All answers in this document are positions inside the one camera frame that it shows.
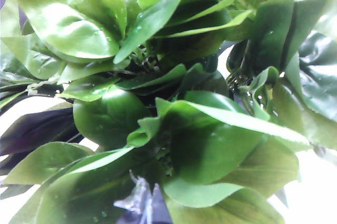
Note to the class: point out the dark grey watering can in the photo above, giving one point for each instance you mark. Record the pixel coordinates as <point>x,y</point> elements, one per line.
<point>161,212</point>

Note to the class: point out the green leafy plant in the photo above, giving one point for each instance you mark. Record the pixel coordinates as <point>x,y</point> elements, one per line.
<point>168,97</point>

